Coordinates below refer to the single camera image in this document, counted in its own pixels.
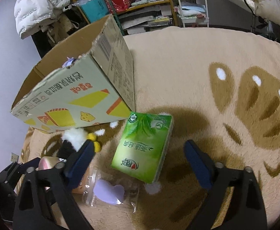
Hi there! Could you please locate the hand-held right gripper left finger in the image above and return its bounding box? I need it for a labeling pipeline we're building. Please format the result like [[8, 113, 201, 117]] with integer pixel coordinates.
[[12, 140, 95, 230]]

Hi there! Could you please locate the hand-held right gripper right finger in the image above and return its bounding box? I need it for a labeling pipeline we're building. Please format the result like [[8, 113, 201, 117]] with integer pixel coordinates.
[[183, 139, 268, 230]]

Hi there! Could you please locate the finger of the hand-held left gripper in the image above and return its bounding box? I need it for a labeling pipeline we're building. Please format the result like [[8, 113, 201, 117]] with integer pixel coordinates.
[[0, 158, 41, 191]]

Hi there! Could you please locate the black and white plush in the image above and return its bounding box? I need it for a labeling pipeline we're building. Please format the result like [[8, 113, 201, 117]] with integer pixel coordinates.
[[58, 127, 106, 159]]

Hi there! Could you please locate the pink striped squishy toy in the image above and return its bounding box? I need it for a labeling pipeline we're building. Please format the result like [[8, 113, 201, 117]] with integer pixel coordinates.
[[39, 156, 61, 173]]

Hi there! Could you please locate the green tissue pack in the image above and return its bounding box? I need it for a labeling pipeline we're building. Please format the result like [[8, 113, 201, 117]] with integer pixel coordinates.
[[111, 111, 174, 184]]

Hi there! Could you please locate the printed cardboard box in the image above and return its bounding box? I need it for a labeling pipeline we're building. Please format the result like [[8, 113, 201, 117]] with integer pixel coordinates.
[[10, 13, 136, 135]]

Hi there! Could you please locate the small brown bear packet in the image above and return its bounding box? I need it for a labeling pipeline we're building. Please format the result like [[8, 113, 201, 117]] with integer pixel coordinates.
[[71, 172, 94, 195]]

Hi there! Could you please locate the purple heart sponge packet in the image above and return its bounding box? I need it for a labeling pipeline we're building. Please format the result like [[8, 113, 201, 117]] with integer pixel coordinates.
[[82, 168, 140, 214]]

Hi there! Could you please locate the black coat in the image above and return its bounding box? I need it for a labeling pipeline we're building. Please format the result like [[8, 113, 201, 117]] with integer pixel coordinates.
[[31, 29, 60, 58]]

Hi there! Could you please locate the beige coat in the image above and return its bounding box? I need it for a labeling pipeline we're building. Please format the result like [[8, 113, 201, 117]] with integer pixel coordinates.
[[43, 14, 84, 46]]

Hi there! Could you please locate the pile of books and papers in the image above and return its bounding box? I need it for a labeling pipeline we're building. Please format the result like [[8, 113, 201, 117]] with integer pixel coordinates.
[[118, 5, 174, 36]]

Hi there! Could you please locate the white trolley cart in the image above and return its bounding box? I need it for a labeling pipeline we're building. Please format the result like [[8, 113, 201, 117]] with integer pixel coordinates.
[[173, 0, 210, 28]]

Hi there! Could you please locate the green pole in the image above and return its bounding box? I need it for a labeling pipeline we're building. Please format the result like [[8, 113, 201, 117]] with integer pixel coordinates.
[[100, 0, 125, 37]]

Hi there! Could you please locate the teal bag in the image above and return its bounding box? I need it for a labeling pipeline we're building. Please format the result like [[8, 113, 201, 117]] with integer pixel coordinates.
[[78, 0, 111, 24]]

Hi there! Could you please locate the wooden shelf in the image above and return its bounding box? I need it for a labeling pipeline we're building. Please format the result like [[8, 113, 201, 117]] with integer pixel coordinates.
[[63, 0, 177, 37]]

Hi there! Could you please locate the white puffer jacket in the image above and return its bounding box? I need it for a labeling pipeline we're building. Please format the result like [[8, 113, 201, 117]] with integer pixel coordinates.
[[14, 0, 71, 40]]

